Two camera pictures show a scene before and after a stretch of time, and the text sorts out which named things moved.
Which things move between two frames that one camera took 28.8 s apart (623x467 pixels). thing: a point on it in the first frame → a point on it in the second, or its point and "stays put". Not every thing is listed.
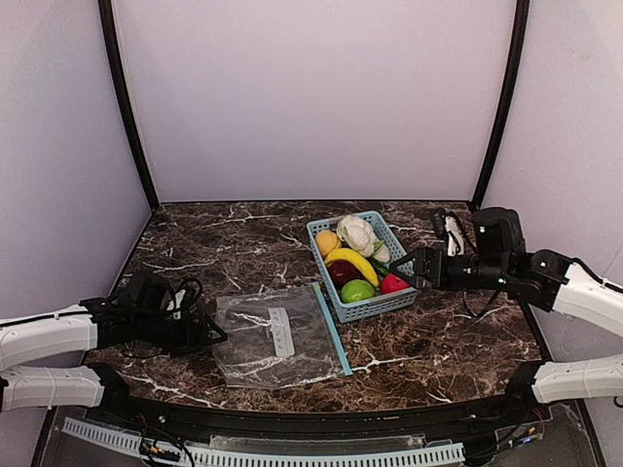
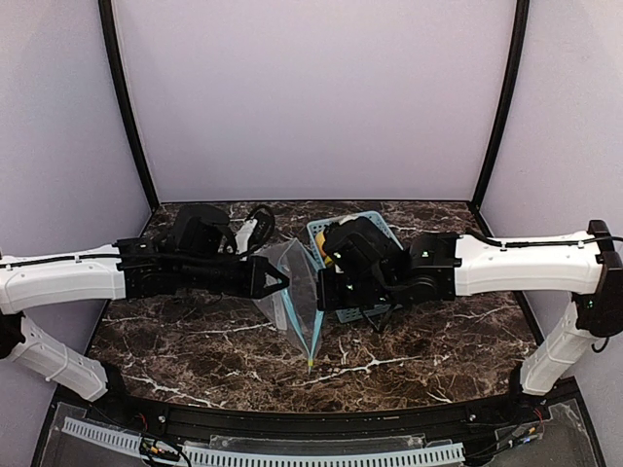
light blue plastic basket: x=384 y=301 stays put
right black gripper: x=427 y=268 → x=323 y=290
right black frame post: x=521 y=27 stays put
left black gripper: x=193 y=334 → x=254 y=276
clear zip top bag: x=278 y=338 → x=294 y=307
